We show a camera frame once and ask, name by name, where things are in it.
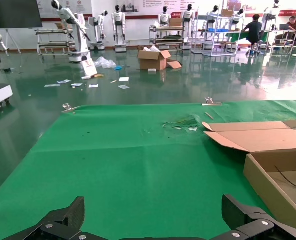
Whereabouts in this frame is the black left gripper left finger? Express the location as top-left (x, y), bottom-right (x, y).
top-left (2, 196), bottom-right (94, 240)

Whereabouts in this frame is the flat cardboard piece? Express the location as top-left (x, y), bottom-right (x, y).
top-left (166, 59), bottom-right (183, 70)

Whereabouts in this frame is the white leaning board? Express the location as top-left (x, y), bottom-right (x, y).
top-left (80, 59), bottom-right (98, 79)

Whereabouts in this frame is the person in black shirt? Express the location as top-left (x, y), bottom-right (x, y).
top-left (242, 14), bottom-right (265, 59)

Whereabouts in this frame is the metal cart with shelves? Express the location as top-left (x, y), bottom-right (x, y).
top-left (148, 24), bottom-right (185, 53)

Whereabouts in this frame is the large white humanoid robot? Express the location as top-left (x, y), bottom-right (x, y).
top-left (50, 0), bottom-right (91, 63)

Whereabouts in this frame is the open cardboard box with hole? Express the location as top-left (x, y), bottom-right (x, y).
top-left (201, 119), bottom-right (296, 234)

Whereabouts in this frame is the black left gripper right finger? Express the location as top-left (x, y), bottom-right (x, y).
top-left (212, 193), bottom-right (296, 240)

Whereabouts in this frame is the green table cloth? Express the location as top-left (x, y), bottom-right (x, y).
top-left (0, 99), bottom-right (296, 240)

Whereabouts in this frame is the white metal shelving rack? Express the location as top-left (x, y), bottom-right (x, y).
top-left (190, 9), bottom-right (239, 58)

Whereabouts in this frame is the clear plastic bag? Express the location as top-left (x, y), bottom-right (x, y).
top-left (93, 56), bottom-right (117, 70)

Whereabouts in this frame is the metal binder clip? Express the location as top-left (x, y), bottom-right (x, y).
top-left (201, 96), bottom-right (223, 107)
top-left (61, 102), bottom-right (81, 114)

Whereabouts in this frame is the low metal rack table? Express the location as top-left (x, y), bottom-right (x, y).
top-left (34, 27), bottom-right (75, 56)

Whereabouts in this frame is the small closed cardboard box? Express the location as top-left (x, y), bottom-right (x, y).
top-left (168, 17), bottom-right (183, 28)

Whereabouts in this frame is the large open cardboard box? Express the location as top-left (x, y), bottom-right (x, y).
top-left (137, 45), bottom-right (172, 72)

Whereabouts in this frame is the black screen on stand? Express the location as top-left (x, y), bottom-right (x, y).
top-left (0, 0), bottom-right (43, 54)

